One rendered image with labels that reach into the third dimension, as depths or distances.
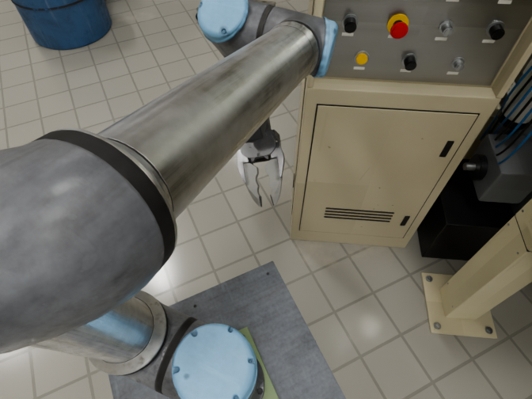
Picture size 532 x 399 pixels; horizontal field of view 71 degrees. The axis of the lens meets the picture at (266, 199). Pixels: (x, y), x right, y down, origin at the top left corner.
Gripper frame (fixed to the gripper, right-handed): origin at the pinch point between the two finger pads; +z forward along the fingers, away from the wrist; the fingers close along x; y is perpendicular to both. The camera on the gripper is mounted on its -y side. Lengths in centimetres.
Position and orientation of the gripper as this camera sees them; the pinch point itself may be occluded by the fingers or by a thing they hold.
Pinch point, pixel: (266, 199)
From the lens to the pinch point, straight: 75.0
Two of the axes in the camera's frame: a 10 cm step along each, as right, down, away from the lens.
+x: -9.7, 1.4, 2.1
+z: 1.4, 9.9, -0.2
